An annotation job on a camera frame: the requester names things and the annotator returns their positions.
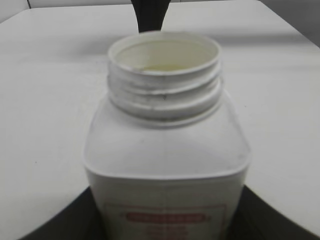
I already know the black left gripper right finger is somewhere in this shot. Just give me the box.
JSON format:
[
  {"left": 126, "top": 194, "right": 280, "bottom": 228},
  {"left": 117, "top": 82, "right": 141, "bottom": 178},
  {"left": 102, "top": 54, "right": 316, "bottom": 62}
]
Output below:
[{"left": 228, "top": 186, "right": 320, "bottom": 240}]

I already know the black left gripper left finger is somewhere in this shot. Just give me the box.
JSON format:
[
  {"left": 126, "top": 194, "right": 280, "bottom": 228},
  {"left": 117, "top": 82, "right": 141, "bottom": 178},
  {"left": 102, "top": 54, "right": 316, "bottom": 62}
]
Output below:
[{"left": 21, "top": 187, "right": 105, "bottom": 240}]

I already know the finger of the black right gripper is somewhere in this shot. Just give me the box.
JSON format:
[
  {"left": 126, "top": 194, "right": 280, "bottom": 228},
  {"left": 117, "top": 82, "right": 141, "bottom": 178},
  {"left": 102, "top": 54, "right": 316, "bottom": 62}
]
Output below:
[{"left": 131, "top": 0, "right": 171, "bottom": 33}]

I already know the white strawberry yogurt bottle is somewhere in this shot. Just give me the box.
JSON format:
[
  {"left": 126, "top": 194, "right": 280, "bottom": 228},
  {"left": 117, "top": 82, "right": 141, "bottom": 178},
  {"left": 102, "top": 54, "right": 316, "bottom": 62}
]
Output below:
[{"left": 83, "top": 31, "right": 251, "bottom": 240}]

